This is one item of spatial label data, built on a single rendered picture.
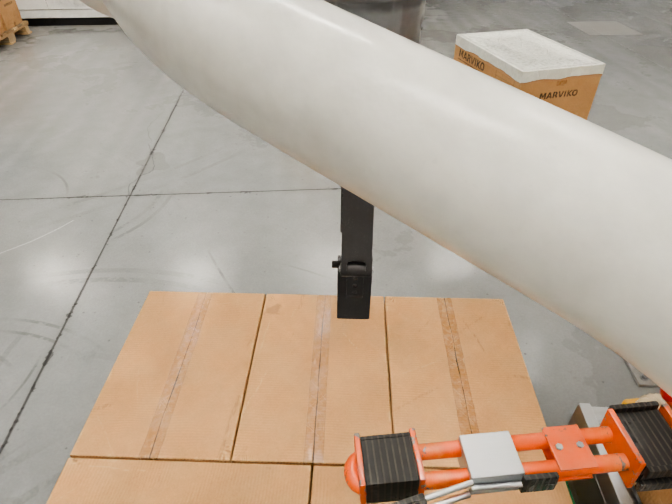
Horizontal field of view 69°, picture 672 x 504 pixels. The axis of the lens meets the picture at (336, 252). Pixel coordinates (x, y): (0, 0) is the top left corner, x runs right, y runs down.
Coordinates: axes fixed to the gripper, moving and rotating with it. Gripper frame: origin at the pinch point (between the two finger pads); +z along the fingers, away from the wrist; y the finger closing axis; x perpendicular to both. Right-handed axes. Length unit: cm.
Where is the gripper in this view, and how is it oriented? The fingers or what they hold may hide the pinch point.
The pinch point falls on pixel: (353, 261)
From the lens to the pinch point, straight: 50.5
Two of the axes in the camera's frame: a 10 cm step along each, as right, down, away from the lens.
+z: -0.1, 7.9, 6.2
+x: -10.0, -0.2, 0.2
